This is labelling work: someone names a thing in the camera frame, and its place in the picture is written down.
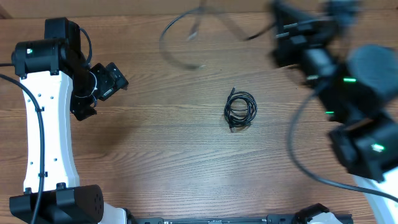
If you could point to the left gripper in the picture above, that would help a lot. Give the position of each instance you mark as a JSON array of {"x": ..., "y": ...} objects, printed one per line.
[{"x": 111, "y": 84}]

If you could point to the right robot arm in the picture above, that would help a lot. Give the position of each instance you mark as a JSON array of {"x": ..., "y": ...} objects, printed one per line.
[{"x": 354, "y": 90}]

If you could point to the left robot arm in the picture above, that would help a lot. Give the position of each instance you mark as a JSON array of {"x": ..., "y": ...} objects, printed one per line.
[{"x": 59, "y": 82}]

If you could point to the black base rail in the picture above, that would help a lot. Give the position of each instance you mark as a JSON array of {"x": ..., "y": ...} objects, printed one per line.
[{"x": 316, "y": 213}]

